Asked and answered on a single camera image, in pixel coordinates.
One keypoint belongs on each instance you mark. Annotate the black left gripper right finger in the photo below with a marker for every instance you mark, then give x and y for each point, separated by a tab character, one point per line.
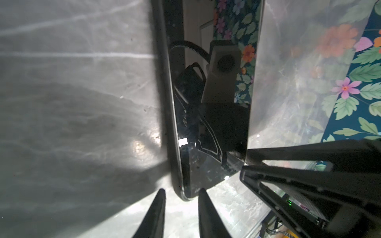
210	223

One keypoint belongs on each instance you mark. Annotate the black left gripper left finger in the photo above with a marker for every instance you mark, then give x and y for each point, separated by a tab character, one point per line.
152	225

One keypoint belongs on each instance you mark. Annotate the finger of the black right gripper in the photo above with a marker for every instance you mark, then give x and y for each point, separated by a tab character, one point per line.
354	156
349	202

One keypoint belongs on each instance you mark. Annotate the black phone case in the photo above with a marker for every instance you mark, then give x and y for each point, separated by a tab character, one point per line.
207	125

